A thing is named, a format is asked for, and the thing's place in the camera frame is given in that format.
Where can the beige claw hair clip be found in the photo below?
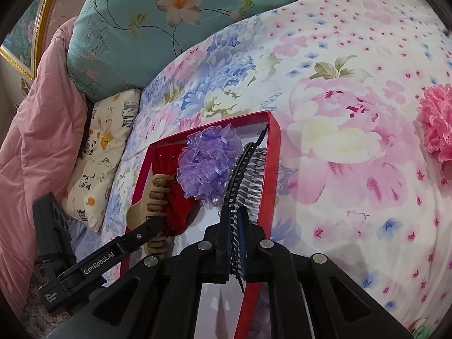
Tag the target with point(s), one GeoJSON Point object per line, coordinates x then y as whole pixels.
{"type": "Point", "coordinates": [159, 190]}

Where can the small floral print cloth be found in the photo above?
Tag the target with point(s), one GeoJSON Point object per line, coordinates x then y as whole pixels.
{"type": "Point", "coordinates": [33, 300]}

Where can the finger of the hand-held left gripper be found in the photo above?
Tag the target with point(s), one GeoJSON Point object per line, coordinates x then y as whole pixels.
{"type": "Point", "coordinates": [141, 235]}

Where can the teal floral duvet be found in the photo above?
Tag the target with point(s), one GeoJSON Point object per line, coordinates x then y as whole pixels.
{"type": "Point", "coordinates": [148, 17]}

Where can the black hair comb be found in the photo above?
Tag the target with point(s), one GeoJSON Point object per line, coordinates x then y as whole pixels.
{"type": "Point", "coordinates": [243, 162]}

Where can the red shallow box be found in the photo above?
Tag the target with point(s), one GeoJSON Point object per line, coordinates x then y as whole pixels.
{"type": "Point", "coordinates": [273, 169]}

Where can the gold picture frame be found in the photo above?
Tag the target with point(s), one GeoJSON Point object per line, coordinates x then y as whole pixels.
{"type": "Point", "coordinates": [39, 42]}

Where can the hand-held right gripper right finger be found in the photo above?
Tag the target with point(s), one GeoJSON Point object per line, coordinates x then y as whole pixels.
{"type": "Point", "coordinates": [243, 227]}

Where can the pink ruffled scrunchie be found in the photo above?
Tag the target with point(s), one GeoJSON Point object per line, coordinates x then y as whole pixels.
{"type": "Point", "coordinates": [436, 120]}

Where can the purple ruffled scrunchie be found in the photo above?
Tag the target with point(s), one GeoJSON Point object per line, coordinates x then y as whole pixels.
{"type": "Point", "coordinates": [204, 162]}

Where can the red velvet hair bow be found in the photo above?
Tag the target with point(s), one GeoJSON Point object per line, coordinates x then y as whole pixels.
{"type": "Point", "coordinates": [176, 213]}

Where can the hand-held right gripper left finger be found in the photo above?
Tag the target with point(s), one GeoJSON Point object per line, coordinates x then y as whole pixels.
{"type": "Point", "coordinates": [217, 254]}

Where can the pink quilt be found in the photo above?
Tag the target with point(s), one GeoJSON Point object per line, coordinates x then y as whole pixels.
{"type": "Point", "coordinates": [42, 130]}

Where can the cartoon animal print pillow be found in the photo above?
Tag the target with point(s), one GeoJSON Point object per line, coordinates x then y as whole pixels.
{"type": "Point", "coordinates": [102, 148]}

